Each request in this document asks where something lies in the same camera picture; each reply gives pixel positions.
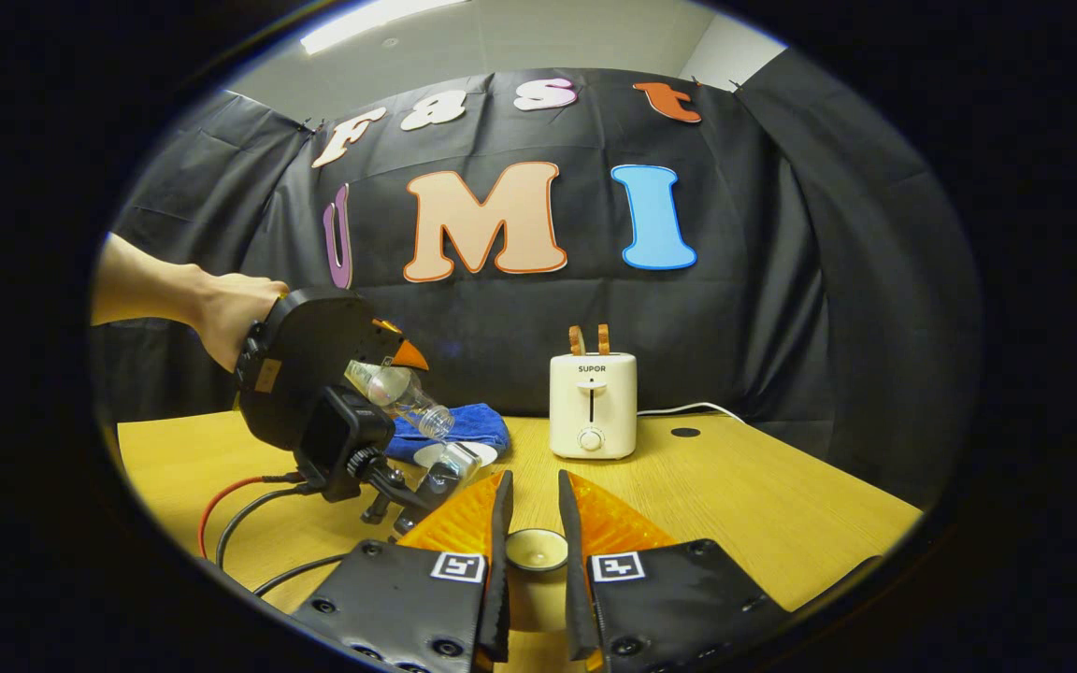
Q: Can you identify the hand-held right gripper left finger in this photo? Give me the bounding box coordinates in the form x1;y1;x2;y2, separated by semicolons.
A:
291;470;514;673

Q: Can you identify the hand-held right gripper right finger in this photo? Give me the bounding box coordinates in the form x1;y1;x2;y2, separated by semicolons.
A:
557;470;797;673

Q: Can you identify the clear plastic water bottle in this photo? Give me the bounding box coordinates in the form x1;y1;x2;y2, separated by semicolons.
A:
345;360;455;440

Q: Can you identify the yellow-green teacup lid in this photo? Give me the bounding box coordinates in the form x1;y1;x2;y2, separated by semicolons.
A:
501;528;586;660

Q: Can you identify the blue towel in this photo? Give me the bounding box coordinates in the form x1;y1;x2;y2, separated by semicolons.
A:
384;404;511;464

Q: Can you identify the cream toaster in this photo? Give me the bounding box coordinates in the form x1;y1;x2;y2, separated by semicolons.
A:
549;351;639;460

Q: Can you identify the black backdrop cloth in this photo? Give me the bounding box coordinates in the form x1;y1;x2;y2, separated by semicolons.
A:
90;47;984;510

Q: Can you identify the black cable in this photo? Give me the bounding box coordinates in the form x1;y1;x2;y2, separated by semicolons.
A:
253;553;348;596
216;484;315;568

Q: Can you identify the red cable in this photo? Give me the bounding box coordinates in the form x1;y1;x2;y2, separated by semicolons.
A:
198;475;306;560

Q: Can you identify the white toaster cable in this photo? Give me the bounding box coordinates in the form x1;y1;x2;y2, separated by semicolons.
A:
637;402;745;423

